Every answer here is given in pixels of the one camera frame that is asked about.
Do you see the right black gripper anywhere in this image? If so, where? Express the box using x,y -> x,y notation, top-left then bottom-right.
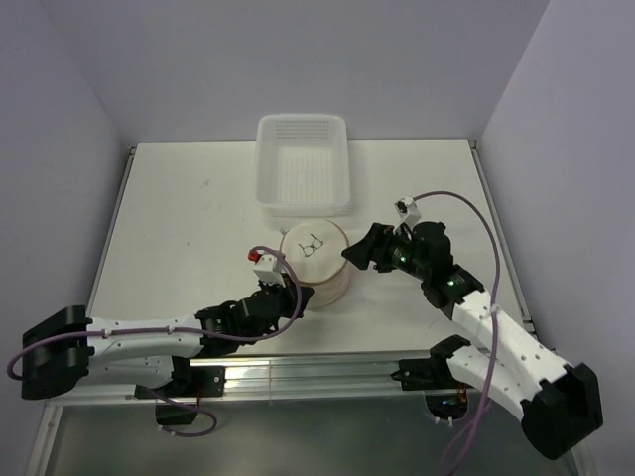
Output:
341,222 -> 429,280

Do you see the mesh laundry bag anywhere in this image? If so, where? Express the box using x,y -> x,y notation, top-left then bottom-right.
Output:
280,220 -> 350,310

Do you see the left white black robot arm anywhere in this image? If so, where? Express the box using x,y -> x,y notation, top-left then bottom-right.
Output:
7,276 -> 314,401

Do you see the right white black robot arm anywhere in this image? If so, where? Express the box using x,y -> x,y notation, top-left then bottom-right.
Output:
341,222 -> 603,460

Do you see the white plastic basket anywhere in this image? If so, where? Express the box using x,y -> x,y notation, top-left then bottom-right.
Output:
254,114 -> 352,218

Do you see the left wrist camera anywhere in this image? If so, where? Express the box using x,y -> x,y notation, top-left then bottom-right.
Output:
247,250 -> 287,288

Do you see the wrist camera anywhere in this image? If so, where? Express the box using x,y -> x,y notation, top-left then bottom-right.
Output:
394,196 -> 422,235
247,250 -> 287,288

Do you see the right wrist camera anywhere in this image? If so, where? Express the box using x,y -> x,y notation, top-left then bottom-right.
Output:
394,196 -> 422,235

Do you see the aluminium mounting rail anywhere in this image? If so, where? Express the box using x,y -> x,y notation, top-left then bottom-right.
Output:
47,349 -> 565,404

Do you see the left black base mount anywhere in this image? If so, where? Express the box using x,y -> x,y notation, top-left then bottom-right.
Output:
133,366 -> 225,437

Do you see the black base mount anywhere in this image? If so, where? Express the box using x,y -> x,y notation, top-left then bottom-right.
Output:
390,357 -> 468,424
133,366 -> 225,437

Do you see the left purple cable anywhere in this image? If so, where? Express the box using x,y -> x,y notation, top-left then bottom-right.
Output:
5,245 -> 305,440

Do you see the purple cable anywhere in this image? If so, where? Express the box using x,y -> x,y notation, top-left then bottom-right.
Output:
411,190 -> 502,476
5,245 -> 305,440

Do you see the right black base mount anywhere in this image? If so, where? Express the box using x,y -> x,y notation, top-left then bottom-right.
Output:
390,357 -> 468,424

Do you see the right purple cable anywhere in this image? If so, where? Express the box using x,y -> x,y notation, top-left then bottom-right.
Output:
411,190 -> 502,476

